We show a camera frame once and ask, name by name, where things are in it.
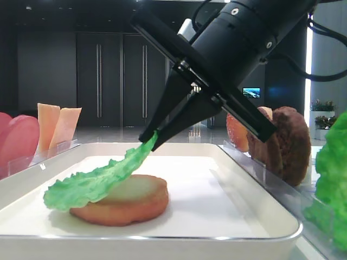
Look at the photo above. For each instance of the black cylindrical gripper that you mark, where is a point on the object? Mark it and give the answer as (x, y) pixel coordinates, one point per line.
(208, 69)

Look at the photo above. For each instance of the green lettuce leaf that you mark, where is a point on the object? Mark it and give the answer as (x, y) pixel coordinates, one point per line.
(332, 178)
(82, 188)

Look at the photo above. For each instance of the upright bread slice in rack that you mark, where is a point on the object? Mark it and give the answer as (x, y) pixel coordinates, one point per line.
(237, 133)

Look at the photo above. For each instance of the front brown meat patty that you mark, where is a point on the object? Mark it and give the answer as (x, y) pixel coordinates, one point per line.
(266, 152)

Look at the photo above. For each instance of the brown meat patty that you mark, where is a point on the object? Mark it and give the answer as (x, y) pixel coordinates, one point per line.
(266, 152)
(294, 142)

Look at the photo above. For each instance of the round bread slice on tray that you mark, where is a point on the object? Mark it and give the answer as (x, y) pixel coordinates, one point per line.
(139, 198)

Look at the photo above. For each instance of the rear brown meat patty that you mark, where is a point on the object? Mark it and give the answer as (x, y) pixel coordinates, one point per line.
(294, 142)

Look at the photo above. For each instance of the right orange cheese slice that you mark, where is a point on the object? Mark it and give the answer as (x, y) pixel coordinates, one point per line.
(64, 129)

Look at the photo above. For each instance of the orange cheese slice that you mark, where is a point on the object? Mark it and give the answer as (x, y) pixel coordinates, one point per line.
(64, 129)
(48, 116)

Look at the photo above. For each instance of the left orange cheese slice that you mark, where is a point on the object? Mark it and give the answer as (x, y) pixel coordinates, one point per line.
(48, 116)

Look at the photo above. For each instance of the front red tomato slice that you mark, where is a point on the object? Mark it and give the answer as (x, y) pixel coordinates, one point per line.
(19, 140)

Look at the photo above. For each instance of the red tomato slice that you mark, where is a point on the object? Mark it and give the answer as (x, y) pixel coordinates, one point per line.
(19, 140)
(4, 124)

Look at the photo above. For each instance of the rear red tomato slice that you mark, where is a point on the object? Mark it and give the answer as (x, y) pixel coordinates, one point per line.
(4, 124)

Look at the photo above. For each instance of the white rectangular tray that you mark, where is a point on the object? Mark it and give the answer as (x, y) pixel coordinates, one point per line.
(216, 211)

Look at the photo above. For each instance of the potted plant with flowers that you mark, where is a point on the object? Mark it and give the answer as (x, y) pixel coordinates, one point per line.
(323, 114)

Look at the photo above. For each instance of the right clear acrylic rack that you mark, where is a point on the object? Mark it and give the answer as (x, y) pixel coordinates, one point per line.
(318, 240)

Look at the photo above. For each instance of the clear acrylic rack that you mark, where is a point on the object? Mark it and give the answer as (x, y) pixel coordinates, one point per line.
(318, 240)
(40, 157)

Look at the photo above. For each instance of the left clear acrylic rack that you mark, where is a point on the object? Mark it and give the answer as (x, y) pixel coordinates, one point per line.
(40, 157)

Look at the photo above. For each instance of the small wall screen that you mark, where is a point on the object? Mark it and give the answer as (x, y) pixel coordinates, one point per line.
(253, 93)

